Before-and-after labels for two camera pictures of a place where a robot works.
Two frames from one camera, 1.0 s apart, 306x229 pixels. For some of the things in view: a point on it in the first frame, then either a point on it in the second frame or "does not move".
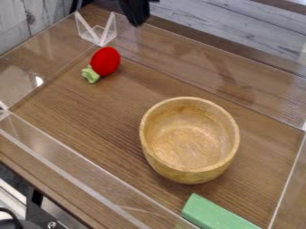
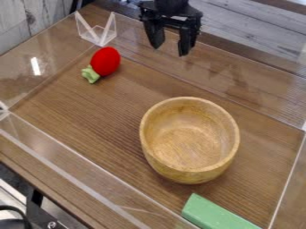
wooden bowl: x=190 y=137 does not move
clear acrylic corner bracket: x=96 y=34 does not move
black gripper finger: x=137 y=10 -> x=173 y=14
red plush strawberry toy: x=104 y=63 does not move
